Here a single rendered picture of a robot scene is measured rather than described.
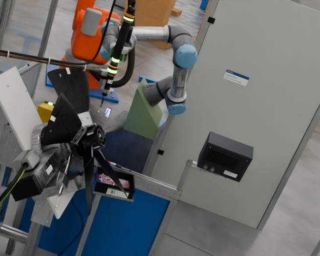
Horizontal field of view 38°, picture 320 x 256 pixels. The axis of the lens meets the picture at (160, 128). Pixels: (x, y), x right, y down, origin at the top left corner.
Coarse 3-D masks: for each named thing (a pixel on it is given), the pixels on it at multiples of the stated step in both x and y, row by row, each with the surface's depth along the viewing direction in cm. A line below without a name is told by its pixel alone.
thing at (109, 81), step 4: (132, 4) 199; (128, 8) 200; (132, 8) 199; (128, 12) 200; (132, 12) 200; (108, 76) 211; (112, 76) 211; (108, 80) 211; (112, 80) 212; (108, 84) 212; (104, 88) 213; (108, 88) 213
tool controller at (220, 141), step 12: (204, 144) 261; (216, 144) 250; (228, 144) 253; (240, 144) 256; (204, 156) 255; (216, 156) 253; (228, 156) 251; (240, 156) 250; (252, 156) 251; (204, 168) 257; (216, 168) 258; (228, 168) 256; (240, 168) 254
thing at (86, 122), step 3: (78, 114) 214; (81, 114) 215; (84, 114) 215; (87, 114) 216; (81, 117) 214; (84, 117) 215; (87, 117) 215; (90, 117) 216; (81, 120) 214; (84, 120) 214; (87, 120) 215; (90, 120) 216; (84, 123) 214; (87, 123) 215; (90, 123) 215
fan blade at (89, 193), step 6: (90, 162) 205; (84, 168) 210; (90, 168) 203; (90, 174) 201; (90, 180) 200; (90, 186) 186; (90, 192) 197; (90, 198) 196; (90, 204) 195; (90, 210) 196
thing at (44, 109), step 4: (40, 104) 259; (44, 104) 260; (48, 104) 262; (52, 104) 264; (40, 108) 256; (44, 108) 256; (48, 108) 257; (52, 108) 259; (40, 112) 257; (44, 112) 257; (48, 112) 256; (40, 116) 258; (44, 116) 258; (48, 116) 257; (44, 120) 258; (48, 120) 258
